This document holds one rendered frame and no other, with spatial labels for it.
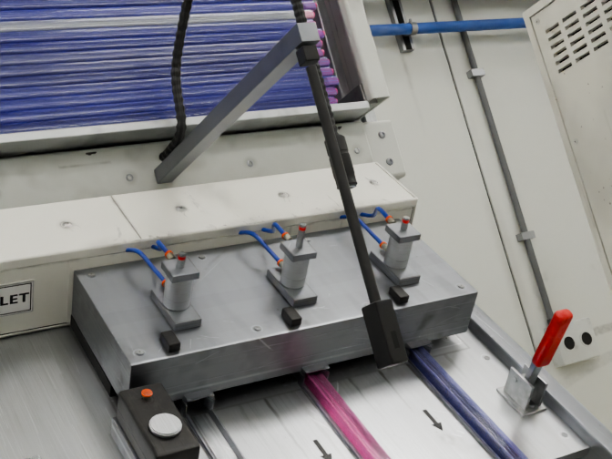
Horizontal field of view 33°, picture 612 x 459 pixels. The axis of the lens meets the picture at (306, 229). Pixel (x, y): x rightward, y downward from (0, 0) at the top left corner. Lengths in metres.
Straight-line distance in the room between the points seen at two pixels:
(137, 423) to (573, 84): 1.36
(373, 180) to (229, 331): 0.29
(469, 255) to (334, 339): 2.20
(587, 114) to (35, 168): 1.20
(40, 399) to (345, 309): 0.26
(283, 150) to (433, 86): 2.13
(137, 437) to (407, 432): 0.23
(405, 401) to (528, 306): 2.26
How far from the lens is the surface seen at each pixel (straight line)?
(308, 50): 0.76
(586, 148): 1.97
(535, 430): 0.94
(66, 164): 1.02
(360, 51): 1.15
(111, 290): 0.89
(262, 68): 0.81
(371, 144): 1.16
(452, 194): 3.11
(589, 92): 1.96
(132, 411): 0.79
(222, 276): 0.92
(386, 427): 0.89
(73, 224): 0.93
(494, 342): 1.01
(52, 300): 0.92
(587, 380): 3.26
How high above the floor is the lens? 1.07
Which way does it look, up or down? 10 degrees up
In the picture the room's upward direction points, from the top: 15 degrees counter-clockwise
